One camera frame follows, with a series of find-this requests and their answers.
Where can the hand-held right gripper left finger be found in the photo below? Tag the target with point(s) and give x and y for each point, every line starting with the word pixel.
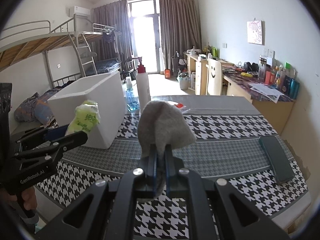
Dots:
pixel 153 166

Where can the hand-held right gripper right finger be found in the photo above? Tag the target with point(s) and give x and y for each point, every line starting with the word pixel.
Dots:
pixel 170 170

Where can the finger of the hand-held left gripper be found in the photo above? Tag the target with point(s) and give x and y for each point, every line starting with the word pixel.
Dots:
pixel 56 132
pixel 75 138

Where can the green yellow tissue packet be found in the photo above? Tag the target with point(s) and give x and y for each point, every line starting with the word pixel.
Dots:
pixel 83 117

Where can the grey sock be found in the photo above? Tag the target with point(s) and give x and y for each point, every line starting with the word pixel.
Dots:
pixel 162 125

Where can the white foam box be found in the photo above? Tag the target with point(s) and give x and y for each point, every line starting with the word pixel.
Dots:
pixel 107 110

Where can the person's left hand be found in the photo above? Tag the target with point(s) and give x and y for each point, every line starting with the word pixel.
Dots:
pixel 30 198

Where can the patterned bedding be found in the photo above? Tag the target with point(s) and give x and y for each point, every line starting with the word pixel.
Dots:
pixel 37 107

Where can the houndstooth tablecloth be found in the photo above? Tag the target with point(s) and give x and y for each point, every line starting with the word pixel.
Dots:
pixel 225 135

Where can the red snack packet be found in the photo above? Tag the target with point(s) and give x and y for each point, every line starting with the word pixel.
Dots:
pixel 178 105

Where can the clear blue spray bottle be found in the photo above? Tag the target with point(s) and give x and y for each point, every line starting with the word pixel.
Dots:
pixel 132 102

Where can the white pump lotion bottle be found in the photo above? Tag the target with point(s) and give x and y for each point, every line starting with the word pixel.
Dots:
pixel 143 87

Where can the metal bunk bed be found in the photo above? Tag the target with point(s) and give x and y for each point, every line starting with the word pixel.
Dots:
pixel 37 45
pixel 107 65

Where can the metal bed ladder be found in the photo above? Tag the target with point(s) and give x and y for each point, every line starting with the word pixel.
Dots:
pixel 86 57

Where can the dark folding chair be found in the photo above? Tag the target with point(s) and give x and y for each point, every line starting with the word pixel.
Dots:
pixel 128 67

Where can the white bucket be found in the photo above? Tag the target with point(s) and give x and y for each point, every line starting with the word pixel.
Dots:
pixel 183 81

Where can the orange container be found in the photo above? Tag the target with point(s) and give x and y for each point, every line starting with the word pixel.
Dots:
pixel 167 74

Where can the wooden smiley chair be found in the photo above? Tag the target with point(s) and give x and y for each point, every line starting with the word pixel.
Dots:
pixel 213 77

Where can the dark hanging garment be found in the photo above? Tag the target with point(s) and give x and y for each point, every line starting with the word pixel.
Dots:
pixel 110 38

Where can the black smartphone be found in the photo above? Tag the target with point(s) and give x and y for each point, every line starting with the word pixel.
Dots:
pixel 276 158

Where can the wooden desk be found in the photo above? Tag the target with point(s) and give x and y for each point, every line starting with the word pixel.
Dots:
pixel 272 115

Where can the white kitchen appliance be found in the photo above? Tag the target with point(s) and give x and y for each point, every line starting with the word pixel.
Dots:
pixel 193 51

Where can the yellow desk item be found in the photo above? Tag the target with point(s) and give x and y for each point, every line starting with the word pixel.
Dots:
pixel 245 74

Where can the balcony glass door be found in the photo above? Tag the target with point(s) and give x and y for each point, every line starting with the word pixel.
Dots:
pixel 146 37

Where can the white air conditioner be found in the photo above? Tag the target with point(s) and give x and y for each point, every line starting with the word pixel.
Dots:
pixel 79 10

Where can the printed papers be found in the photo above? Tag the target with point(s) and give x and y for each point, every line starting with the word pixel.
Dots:
pixel 266 91

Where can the brown curtain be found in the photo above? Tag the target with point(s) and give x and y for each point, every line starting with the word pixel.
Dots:
pixel 180 30
pixel 112 20

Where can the green bottles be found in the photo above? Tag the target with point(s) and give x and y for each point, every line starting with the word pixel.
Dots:
pixel 214 51

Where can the black headphones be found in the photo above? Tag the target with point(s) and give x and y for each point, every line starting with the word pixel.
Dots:
pixel 251 67

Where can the row of toiletry bottles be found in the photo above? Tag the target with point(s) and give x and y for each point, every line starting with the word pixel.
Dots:
pixel 285 82

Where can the cartoon wall picture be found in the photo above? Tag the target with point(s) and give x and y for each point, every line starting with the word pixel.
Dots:
pixel 255 32

